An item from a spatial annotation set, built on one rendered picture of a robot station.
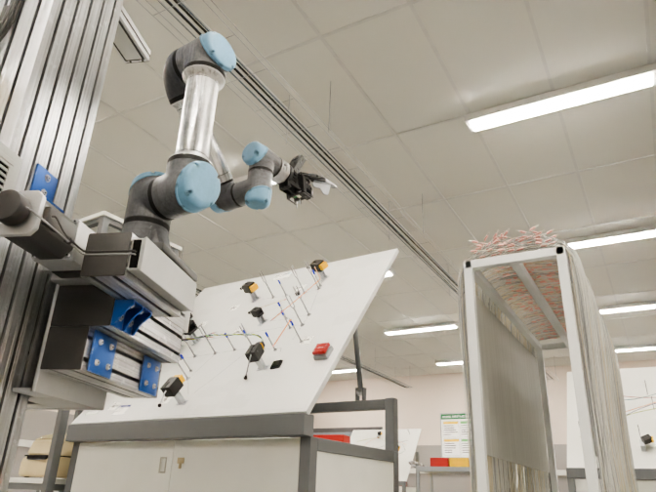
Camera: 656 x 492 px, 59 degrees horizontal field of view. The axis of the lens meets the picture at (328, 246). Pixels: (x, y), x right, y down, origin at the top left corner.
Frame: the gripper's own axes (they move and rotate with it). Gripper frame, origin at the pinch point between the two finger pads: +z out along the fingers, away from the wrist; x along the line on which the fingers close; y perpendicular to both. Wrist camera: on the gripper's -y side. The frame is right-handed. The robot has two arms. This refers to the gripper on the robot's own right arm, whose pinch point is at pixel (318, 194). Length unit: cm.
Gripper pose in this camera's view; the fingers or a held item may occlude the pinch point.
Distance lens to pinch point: 197.8
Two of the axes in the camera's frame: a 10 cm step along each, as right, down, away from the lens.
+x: 8.2, -3.2, -4.8
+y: 0.8, 8.8, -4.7
